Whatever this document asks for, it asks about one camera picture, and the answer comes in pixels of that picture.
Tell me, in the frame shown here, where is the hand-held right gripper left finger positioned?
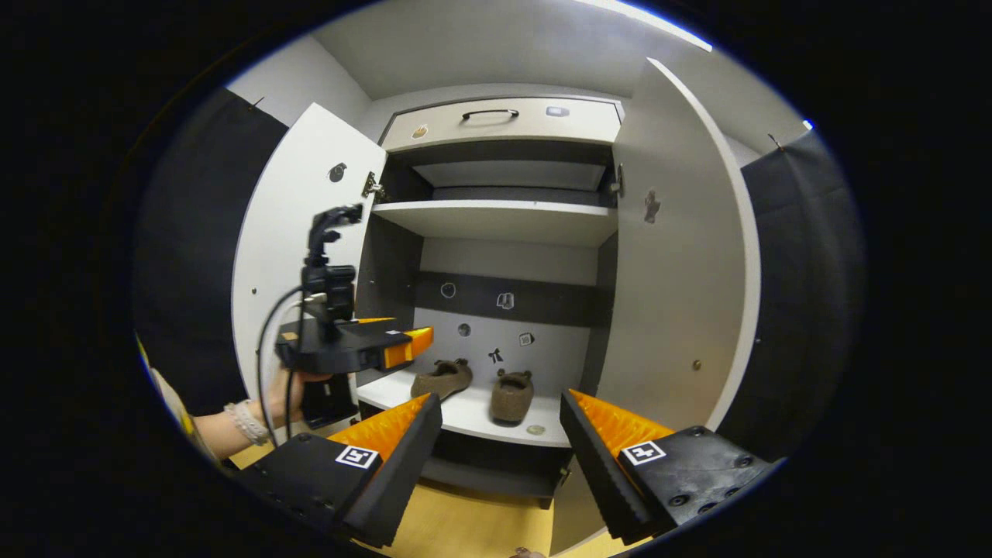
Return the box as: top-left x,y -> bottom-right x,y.
232,392 -> 444,549

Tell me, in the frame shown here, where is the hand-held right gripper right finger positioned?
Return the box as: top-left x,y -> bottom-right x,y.
559,389 -> 780,544

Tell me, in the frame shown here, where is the brown furry shoe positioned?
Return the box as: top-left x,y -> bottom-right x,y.
490,369 -> 536,425
411,358 -> 474,401

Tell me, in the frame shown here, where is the white shoe cabinet door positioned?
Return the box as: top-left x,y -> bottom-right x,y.
549,57 -> 762,556
231,102 -> 388,436

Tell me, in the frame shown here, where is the white grey shoe cabinet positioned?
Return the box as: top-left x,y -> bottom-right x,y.
358,95 -> 630,509

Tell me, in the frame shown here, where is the beige cabinet drawer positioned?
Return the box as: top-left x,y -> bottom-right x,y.
380,97 -> 624,153

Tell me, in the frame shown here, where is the black backdrop cloth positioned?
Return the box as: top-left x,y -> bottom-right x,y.
717,130 -> 866,463
132,88 -> 290,416

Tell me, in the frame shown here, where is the person's light clothing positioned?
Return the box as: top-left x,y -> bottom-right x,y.
136,333 -> 205,460

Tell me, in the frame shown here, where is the long ceiling light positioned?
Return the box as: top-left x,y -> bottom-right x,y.
577,0 -> 714,52

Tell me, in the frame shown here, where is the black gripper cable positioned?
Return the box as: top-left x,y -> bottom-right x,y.
255,284 -> 312,450

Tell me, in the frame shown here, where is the white bead bracelet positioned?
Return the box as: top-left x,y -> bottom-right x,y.
224,399 -> 270,447

